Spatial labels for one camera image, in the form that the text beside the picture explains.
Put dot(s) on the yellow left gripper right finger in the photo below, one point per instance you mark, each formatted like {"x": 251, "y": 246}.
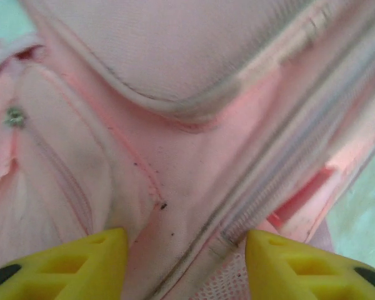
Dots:
{"x": 309, "y": 275}

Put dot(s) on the pink backpack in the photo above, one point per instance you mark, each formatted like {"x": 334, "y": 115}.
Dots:
{"x": 181, "y": 140}

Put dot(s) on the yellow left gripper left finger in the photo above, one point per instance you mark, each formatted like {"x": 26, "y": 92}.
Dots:
{"x": 65, "y": 272}

